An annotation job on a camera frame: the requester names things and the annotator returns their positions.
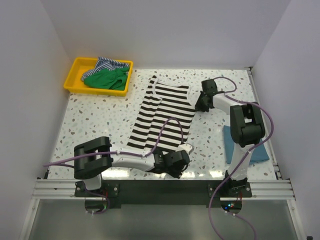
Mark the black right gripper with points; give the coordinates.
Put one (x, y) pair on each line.
(198, 107)

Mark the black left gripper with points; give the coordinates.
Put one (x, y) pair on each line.
(177, 173)

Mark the aluminium frame rail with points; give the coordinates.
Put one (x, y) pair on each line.
(64, 189)

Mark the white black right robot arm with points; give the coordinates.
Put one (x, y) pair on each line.
(246, 129)

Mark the blue white striped tank top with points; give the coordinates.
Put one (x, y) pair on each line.
(105, 63)

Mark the yellow plastic tray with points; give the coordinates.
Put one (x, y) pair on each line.
(74, 84)

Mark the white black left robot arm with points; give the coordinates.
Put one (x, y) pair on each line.
(95, 156)

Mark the blue ribbed tank top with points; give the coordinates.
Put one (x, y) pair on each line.
(259, 154)

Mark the black white striped tank top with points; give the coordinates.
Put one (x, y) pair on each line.
(165, 113)

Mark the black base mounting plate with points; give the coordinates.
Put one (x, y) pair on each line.
(159, 192)

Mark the green garment in tray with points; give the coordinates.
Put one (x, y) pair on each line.
(108, 79)

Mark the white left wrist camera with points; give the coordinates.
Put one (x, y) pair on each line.
(189, 148)

